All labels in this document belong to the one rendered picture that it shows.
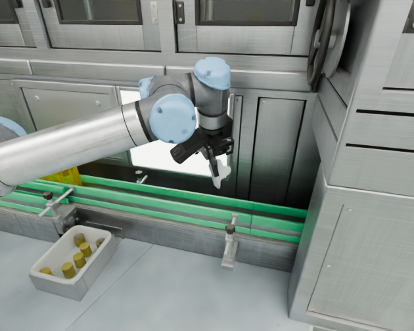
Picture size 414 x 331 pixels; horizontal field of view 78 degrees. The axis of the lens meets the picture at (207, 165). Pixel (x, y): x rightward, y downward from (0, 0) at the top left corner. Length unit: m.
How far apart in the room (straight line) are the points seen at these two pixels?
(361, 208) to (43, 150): 0.61
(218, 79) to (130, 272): 0.74
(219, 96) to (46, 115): 0.88
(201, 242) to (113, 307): 0.35
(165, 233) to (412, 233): 0.74
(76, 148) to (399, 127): 0.53
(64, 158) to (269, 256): 0.73
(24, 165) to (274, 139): 0.73
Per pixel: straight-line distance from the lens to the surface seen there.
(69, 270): 1.02
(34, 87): 1.25
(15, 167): 0.50
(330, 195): 0.59
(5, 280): 1.19
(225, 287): 0.95
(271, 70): 0.85
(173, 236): 1.00
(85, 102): 1.12
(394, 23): 0.50
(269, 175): 1.01
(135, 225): 1.05
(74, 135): 0.45
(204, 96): 0.55
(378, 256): 0.73
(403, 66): 0.53
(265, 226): 0.90
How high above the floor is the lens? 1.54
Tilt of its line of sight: 31 degrees down
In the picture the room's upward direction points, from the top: straight up
